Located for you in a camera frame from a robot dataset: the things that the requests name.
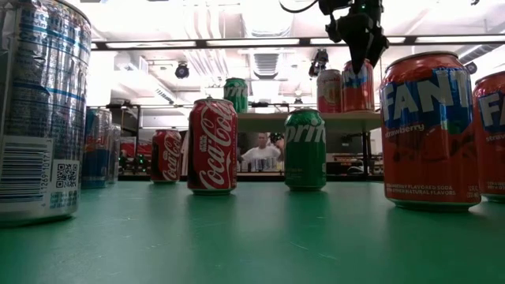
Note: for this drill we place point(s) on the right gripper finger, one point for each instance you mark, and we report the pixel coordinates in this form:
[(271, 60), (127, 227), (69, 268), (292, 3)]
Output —
[(378, 49), (361, 53)]

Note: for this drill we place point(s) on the red Fanta strawberry can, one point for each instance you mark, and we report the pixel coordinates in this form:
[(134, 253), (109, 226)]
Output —
[(430, 138), (491, 138), (357, 92)]

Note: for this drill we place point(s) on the white pink raspberry lime can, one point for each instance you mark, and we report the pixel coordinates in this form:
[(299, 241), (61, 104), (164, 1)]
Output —
[(328, 92)]

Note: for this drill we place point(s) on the green Sprite can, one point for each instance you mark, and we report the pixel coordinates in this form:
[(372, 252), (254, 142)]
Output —
[(236, 96), (305, 158)]

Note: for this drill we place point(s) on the red Coca-Cola can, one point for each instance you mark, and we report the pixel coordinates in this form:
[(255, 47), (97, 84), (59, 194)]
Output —
[(165, 158), (213, 150)]

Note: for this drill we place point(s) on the wooden shelf with black legs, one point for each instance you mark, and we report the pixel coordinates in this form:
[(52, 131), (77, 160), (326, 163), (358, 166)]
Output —
[(343, 122)]

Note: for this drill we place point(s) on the person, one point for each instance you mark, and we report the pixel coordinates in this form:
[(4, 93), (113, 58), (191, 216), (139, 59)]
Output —
[(262, 154)]

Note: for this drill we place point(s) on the green table mat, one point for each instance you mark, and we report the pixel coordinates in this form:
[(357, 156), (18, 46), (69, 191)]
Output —
[(252, 244)]

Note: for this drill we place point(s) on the black ceiling camera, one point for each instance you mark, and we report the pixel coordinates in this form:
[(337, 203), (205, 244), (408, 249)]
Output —
[(319, 63), (182, 71)]

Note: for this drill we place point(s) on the black ceiling light rail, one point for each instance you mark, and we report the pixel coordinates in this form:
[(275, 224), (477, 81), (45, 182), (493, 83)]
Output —
[(202, 43)]

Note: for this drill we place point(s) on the black aluminium table frame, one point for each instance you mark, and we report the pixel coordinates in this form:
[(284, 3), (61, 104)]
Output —
[(260, 177)]

